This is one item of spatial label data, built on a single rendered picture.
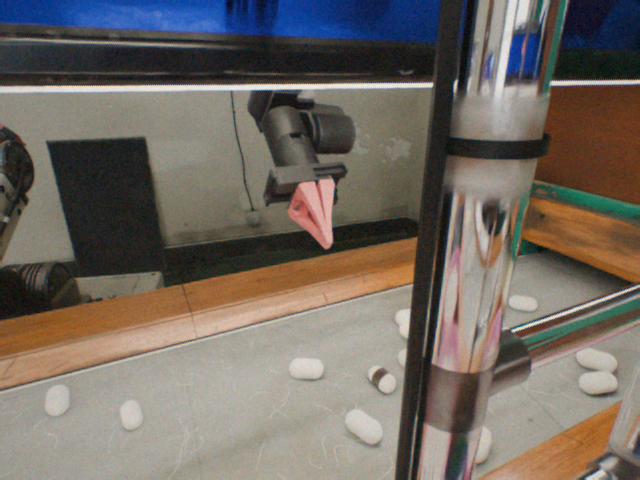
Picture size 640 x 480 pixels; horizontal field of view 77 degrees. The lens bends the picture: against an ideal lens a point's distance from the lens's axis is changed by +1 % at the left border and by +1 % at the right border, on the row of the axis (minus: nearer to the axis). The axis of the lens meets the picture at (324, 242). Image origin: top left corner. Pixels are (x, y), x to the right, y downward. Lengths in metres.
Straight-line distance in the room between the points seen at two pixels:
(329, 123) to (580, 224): 0.40
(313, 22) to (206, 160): 2.20
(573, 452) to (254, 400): 0.28
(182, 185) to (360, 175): 1.11
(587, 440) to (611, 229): 0.34
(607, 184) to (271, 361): 0.55
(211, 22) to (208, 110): 2.17
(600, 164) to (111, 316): 0.72
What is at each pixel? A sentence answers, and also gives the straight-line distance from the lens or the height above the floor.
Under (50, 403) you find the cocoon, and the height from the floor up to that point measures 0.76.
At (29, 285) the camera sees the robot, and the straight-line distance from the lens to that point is 1.07.
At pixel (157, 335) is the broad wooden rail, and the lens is 0.54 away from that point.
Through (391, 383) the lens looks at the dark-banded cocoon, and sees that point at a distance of 0.44.
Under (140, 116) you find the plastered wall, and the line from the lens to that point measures 2.36.
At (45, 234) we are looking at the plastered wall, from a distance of 2.57.
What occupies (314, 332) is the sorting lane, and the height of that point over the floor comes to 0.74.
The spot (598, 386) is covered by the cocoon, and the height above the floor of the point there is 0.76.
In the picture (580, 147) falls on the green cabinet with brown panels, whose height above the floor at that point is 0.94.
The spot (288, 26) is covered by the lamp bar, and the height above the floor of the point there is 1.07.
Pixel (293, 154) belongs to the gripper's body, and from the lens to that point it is 0.52.
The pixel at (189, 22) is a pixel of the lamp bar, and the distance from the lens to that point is 0.20.
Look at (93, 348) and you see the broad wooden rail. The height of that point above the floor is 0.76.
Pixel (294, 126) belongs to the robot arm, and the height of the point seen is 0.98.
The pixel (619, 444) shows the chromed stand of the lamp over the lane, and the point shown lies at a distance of 0.29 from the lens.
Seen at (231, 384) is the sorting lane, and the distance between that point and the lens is 0.46.
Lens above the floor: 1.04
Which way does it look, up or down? 23 degrees down
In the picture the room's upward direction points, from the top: straight up
